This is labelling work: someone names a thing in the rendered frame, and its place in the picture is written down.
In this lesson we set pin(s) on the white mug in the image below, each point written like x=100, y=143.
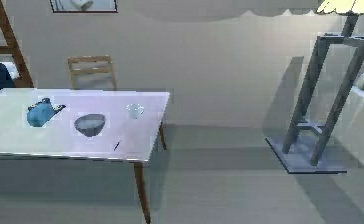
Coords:
x=134, y=110

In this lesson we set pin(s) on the small black pen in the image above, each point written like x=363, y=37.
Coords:
x=116, y=145

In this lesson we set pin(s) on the grey bowl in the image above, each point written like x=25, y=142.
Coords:
x=89, y=124

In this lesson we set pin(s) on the light wooden chair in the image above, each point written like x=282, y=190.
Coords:
x=92, y=74

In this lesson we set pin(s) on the grey floor lamp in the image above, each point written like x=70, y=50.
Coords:
x=323, y=100

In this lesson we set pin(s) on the blue kettle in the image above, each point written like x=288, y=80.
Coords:
x=39, y=114

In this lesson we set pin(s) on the white table with brown legs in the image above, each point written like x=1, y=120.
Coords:
x=30, y=140

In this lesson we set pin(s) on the brown wooden ladder shelf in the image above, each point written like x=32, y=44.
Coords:
x=10, y=43

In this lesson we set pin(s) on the dark blue armchair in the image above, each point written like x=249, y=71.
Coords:
x=0, y=76

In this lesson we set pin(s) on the framed wall picture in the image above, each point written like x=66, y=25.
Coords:
x=84, y=5

